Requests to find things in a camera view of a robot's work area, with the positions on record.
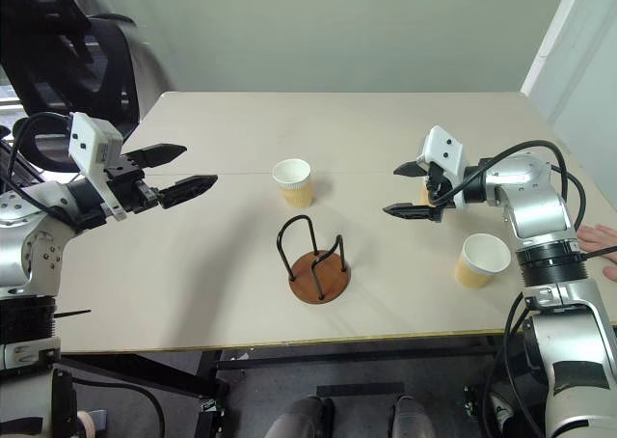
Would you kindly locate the black office chair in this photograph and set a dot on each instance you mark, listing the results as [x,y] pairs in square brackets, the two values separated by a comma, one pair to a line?
[72,71]

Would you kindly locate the tan and white paper cup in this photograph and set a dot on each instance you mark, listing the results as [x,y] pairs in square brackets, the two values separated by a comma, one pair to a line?
[295,194]
[423,198]
[474,274]

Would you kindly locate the dark grey rounded shape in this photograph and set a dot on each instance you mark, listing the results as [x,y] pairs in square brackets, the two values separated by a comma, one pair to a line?
[296,418]
[414,418]

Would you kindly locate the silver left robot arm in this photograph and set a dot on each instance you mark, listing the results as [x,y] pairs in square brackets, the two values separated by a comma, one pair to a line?
[19,250]

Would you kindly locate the bare person's hand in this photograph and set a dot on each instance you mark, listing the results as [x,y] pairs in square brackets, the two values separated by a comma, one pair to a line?
[600,238]

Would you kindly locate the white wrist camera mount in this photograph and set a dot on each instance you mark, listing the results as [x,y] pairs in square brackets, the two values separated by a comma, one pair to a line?
[446,151]
[89,139]

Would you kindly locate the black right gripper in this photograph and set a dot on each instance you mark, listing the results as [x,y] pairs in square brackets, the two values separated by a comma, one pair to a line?
[439,182]

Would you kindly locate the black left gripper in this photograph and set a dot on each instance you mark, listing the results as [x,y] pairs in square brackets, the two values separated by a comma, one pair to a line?
[130,187]

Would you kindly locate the black metal table frame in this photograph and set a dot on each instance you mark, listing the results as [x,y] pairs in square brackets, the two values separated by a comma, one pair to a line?
[337,353]

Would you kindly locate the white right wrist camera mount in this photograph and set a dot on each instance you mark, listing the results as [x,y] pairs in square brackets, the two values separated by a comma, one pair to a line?
[446,151]

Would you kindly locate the black table foot bracket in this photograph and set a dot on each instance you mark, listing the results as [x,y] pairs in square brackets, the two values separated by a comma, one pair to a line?
[212,404]
[474,397]

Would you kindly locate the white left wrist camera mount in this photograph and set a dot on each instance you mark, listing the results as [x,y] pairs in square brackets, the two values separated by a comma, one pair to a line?
[89,139]

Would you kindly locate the black floor strip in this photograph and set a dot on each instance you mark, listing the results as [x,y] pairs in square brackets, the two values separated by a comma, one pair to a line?
[359,390]

